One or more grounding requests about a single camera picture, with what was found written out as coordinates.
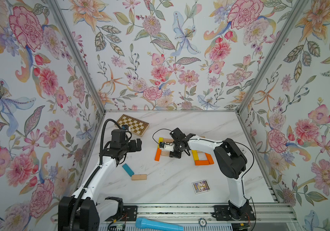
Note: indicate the blue microphone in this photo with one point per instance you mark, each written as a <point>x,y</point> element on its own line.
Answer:
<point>144,223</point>

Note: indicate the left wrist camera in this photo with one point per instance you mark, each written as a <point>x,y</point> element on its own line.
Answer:
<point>126,127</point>

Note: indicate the yellow block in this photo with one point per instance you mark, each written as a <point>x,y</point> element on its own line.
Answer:
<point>195,155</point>
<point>159,141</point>

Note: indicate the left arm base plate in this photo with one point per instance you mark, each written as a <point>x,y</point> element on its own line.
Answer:
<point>126,213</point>

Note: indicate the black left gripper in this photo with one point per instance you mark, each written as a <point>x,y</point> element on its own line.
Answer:
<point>139,144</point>

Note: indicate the playing card box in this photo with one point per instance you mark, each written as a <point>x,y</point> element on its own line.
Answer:
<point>201,186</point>

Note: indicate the orange block front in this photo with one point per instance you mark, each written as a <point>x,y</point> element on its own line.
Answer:
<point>201,162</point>

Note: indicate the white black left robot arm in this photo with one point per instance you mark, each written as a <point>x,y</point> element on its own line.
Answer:
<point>82,211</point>

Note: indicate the aluminium front rail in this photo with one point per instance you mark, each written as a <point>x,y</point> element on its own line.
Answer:
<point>191,213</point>

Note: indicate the natural wood block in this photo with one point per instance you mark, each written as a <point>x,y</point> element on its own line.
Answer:
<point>139,177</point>
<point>167,140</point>
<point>165,153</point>

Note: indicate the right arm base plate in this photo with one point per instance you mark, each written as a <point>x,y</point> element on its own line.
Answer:
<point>227,213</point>

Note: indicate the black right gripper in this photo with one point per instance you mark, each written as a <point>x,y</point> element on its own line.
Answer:
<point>172,154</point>

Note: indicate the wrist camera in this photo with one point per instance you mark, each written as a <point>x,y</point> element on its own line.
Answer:
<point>177,135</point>
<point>126,127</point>

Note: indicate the wooden folding chessboard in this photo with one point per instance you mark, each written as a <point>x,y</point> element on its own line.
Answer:
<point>137,127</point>

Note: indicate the orange block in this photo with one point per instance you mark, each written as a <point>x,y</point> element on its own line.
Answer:
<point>158,154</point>
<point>201,162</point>
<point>209,158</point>

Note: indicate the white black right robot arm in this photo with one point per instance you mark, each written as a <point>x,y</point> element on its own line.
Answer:
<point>230,159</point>

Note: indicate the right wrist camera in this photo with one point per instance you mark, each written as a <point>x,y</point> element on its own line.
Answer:
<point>177,135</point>

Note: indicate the teal block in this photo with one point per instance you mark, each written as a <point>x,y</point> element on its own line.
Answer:
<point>128,170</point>

